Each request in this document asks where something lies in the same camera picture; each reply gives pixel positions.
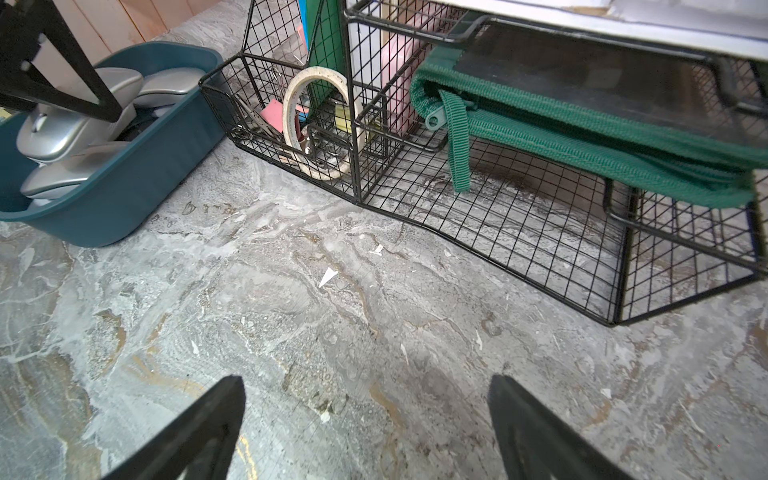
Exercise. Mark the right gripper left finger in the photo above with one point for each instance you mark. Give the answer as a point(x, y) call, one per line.
point(198, 444)

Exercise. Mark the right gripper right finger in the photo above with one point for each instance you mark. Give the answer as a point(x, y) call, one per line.
point(534, 443)

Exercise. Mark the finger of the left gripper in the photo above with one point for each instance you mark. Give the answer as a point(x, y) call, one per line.
point(43, 63)

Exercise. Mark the silver computer mouse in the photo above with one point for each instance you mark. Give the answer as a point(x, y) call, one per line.
point(50, 133)

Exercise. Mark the small white mouse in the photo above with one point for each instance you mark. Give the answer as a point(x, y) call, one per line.
point(53, 180)

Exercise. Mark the white mouse with usb dongle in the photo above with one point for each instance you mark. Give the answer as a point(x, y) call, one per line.
point(167, 87)

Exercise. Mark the dark teal storage box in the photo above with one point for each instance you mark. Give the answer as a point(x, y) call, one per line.
point(113, 202)

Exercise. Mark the beige tape roll in basket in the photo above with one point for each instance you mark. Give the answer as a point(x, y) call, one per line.
point(317, 117)

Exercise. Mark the black wire basket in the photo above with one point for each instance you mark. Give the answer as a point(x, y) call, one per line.
point(616, 253)

